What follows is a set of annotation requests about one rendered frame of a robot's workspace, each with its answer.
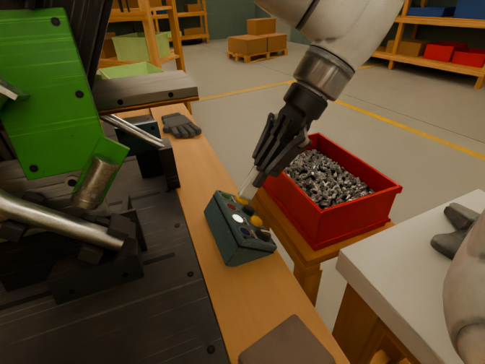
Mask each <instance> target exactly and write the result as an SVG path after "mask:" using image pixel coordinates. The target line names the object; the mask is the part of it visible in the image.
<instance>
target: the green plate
mask: <svg viewBox="0 0 485 364"><path fill-rule="evenodd" d="M0 78H2V79H3V80H5V81H7V82H8V83H10V84H12V85H14V86H15V87H17V88H19V89H21V90H22V91H24V92H26V93H27V94H29V95H30V96H29V98H28V99H27V100H13V99H11V98H10V97H9V99H8V100H7V102H6V103H5V105H4V107H3V108H2V109H1V112H0V119H1V122H2V124H3V126H4V129H5V131H6V134H7V136H8V137H9V141H10V142H11V144H12V147H13V149H14V151H15V154H16V156H17V159H18V160H19V163H20V165H21V167H22V169H23V172H24V174H25V176H26V179H27V180H28V181H31V180H35V179H39V178H45V177H49V176H55V175H59V174H63V173H70V172H74V171H78V170H84V167H85V165H86V164H87V161H88V159H89V157H90V155H91V154H92V151H93V149H94V148H95V145H96V144H97V142H98V140H99V138H100V137H105V134H104V131H103V128H102V124H101V122H100V117H99V115H98V112H97V109H96V105H95V102H94V99H93V96H92V92H91V89H90V87H89V83H88V80H87V76H86V74H85V71H84V67H83V64H82V60H81V57H80V55H79V51H78V48H77V44H76V41H75V39H74V35H73V32H72V29H71V25H70V23H69V18H68V16H67V13H66V10H65V9H64V8H63V7H53V8H38V9H34V11H33V10H31V9H11V10H0Z"/></svg>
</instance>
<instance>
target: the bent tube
mask: <svg viewBox="0 0 485 364"><path fill-rule="evenodd" d="M29 96H30V95H29V94H27V93H26V92H24V91H22V90H21V89H19V88H17V87H15V86H14V85H12V84H10V83H8V82H7V81H5V80H3V79H2V78H0V112H1V109H2V108H3V107H4V105H5V103H6V102H7V100H8V99H9V98H11V99H13V100H27V99H28V98H29ZM0 216H1V217H5V218H7V219H10V220H14V221H17V222H21V223H24V224H26V225H31V226H33V227H37V228H40V229H43V230H47V231H50V232H53V233H57V234H60V235H64V236H66V237H70V238H73V239H77V240H79V241H84V242H86V243H90V244H93V245H96V246H100V247H103V248H106V249H110V250H112V251H117V252H119V250H120V249H121V246H122V245H123V242H124V240H125V239H122V238H119V237H116V236H114V235H109V234H107V231H108V228H107V227H103V226H101V225H97V224H95V223H92V222H88V221H86V220H82V219H79V218H77V217H74V216H71V215H69V214H65V213H63V212H59V211H56V210H54V209H50V208H47V207H44V206H41V205H39V204H35V203H32V202H30V201H26V200H24V199H20V198H18V197H15V196H12V195H11V194H8V193H7V192H5V191H4V190H2V189H1V188H0Z"/></svg>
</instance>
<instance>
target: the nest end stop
mask: <svg viewBox="0 0 485 364"><path fill-rule="evenodd" d="M135 240H136V223H135V222H132V221H130V228H129V236H128V238H127V239H126V240H124V242H123V245H122V246H121V249H120V250H119V252H117V251H116V252H115V260H114V264H116V265H119V266H121V265H122V263H123V261H124V260H125V258H126V256H127V254H128V252H129V251H130V249H131V247H132V245H133V244H134V241H135Z"/></svg>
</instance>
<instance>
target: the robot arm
mask: <svg viewBox="0 0 485 364"><path fill-rule="evenodd" d="M251 1H252V2H253V3H254V4H256V5H257V6H259V7H260V8H262V10H264V11H265V12H267V13H268V14H270V15H271V16H272V17H275V18H276V19H278V20H280V21H282V22H285V23H287V24H288V25H291V26H292V27H294V28H296V29H297V30H298V31H300V32H301V33H302V34H303V35H304V36H305V37H306V38H307V39H308V40H309V41H310V42H311V44H310V47H309V48H308V49H307V50H306V52H305V55H304V56H303V58H302V60H301V62H300V63H299V65H298V66H297V68H296V69H295V71H294V73H293V77H294V78H295V79H296V80H297V82H294V83H292V84H291V85H290V87H289V89H288V90H287V92H286V94H285V96H284V97H283V100H284V102H286V104H285V106H284V107H283V108H282V109H281V110H280V111H279V112H278V113H276V114H273V113H272V112H270V113H269V115H268V118H267V122H266V125H265V127H264V130H263V132H262V134H261V137H260V139H259V140H258V143H257V145H256V147H255V150H254V152H253V155H252V158H253V159H254V160H255V161H254V166H253V168H252V170H251V171H250V173H249V174H248V177H247V178H246V180H245V182H244V184H243V185H242V186H241V188H240V190H239V191H238V193H237V194H238V195H239V197H240V198H243V199H247V200H250V201H251V199H252V198H253V197H254V195H255V193H256V192H257V190H258V189H259V188H260V187H262V185H263V183H264V182H265V180H266V179H267V178H268V176H273V177H275V178H276V177H278V176H279V174H280V173H281V172H282V171H283V170H284V169H285V168H286V167H287V166H288V165H289V164H290V163H291V162H292V161H293V159H295V158H296V156H298V154H299V153H301V151H303V150H304V149H306V148H307V147H309V146H310V145H311V144H312V143H313V142H312V140H311V139H308V135H307V132H308V131H309V129H310V125H311V123H312V122H313V120H315V121H317V120H318V119H319V118H320V117H321V115H322V114H323V112H324V110H325V109H326V108H327V106H328V102H327V100H330V101H336V100H337V98H338V97H339V95H340V94H341V93H342V91H343V90H344V88H345V86H346V85H347V84H348V82H349V80H351V78H352V77H353V75H354V73H355V72H356V71H357V69H358V68H359V67H360V66H361V65H362V64H363V63H364V62H366V61H367V60H368V59H369V58H370V56H371V55H372V54H373V53H374V52H375V51H376V50H377V48H378V46H379V45H380V44H381V43H382V41H383V39H384V38H385V36H386V35H387V33H388V31H389V29H390V28H391V27H392V25H393V23H394V21H395V20H396V17H397V16H398V13H399V12H400V10H401V8H402V6H403V3H404V1H405V0H251ZM444 214H445V215H446V216H447V217H448V218H449V219H450V220H451V221H452V222H453V223H454V224H455V225H456V226H457V228H458V229H459V230H457V231H455V232H452V233H444V234H436V235H434V237H433V238H432V239H431V241H430V244H431V246H432V247H433V248H434V249H435V250H436V251H438V252H440V253H441V254H443V255H445V256H446V257H448V258H449V259H451V260H452V263H451V265H450V267H449V269H448V271H447V274H446V276H445V280H444V283H443V292H442V299H443V309H444V315H445V323H446V326H447V330H448V334H449V337H450V341H451V343H452V346H453V348H454V350H455V351H456V353H457V354H458V356H459V357H460V359H461V360H462V361H463V362H464V363H465V364H485V207H484V210H483V212H482V213H481V214H479V213H478V212H475V211H473V210H472V209H469V208H467V207H464V206H463V205H461V204H458V203H455V202H453V203H451V204H449V206H448V207H445V209H444Z"/></svg>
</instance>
